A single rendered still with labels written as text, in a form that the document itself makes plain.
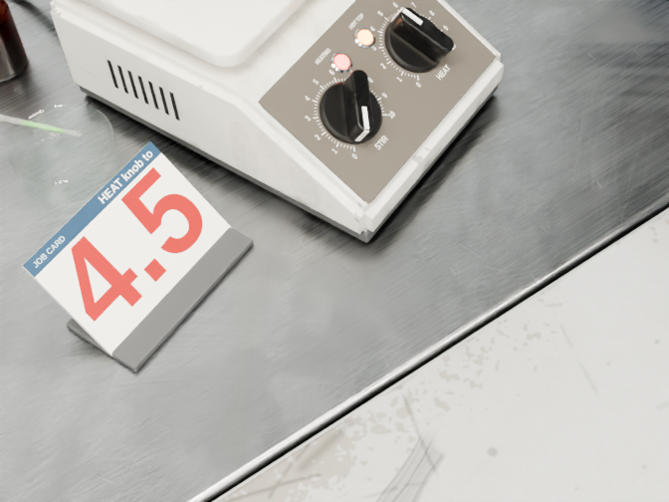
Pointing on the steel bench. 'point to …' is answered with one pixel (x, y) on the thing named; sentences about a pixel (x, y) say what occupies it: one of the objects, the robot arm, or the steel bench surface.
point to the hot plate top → (206, 24)
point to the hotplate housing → (244, 106)
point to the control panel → (392, 76)
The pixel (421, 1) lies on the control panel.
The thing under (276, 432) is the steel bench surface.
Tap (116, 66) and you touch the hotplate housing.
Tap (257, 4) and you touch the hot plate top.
